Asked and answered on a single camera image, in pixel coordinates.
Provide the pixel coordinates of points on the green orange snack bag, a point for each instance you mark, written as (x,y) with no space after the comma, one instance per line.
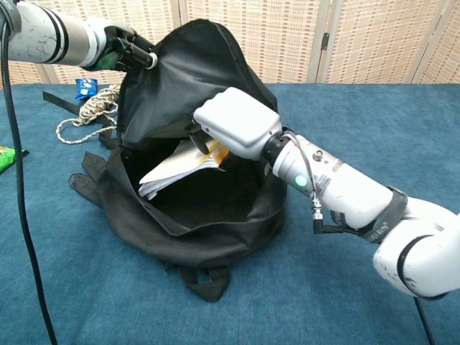
(9,158)

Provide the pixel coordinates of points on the blue cookie packet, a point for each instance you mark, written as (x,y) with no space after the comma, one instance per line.
(85,88)

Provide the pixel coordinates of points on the woven folding screen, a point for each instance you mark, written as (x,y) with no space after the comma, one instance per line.
(377,43)

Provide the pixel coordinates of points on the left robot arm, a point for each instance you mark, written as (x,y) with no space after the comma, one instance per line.
(43,36)

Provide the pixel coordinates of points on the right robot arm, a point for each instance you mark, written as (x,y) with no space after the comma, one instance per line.
(359,201)

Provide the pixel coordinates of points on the black backpack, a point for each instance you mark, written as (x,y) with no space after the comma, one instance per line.
(201,233)

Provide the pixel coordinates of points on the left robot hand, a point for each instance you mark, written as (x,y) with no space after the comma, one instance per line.
(122,46)

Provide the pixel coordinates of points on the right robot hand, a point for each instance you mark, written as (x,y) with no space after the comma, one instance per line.
(237,118)

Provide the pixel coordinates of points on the white paper booklet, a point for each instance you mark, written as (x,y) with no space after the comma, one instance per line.
(172,172)

